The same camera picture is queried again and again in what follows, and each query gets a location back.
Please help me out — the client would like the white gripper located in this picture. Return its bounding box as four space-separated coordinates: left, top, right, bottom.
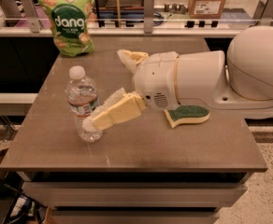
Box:
82 49 179 132

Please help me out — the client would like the clear plastic water bottle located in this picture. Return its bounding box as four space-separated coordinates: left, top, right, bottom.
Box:
65 65 102 143

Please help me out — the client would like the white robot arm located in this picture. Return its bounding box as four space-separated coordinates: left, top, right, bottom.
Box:
82 26 273 132

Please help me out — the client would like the green rice chip bag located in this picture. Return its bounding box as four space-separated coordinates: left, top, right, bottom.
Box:
38 0 93 57

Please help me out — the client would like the green and yellow sponge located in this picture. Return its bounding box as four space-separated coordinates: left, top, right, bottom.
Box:
164 105 210 129

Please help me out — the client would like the cardboard box with label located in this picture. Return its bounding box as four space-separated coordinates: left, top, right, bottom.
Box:
188 0 226 19

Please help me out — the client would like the upper grey drawer front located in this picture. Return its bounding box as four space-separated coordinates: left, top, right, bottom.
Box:
23 182 247 208

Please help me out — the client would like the grey drawer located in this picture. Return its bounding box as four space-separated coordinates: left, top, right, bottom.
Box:
51 211 220 224
23 182 247 208

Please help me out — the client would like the lower grey drawer front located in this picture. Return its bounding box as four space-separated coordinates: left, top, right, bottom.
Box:
51 211 220 224

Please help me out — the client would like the clutter bin on floor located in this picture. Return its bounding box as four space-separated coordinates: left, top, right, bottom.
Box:
3 195 47 224

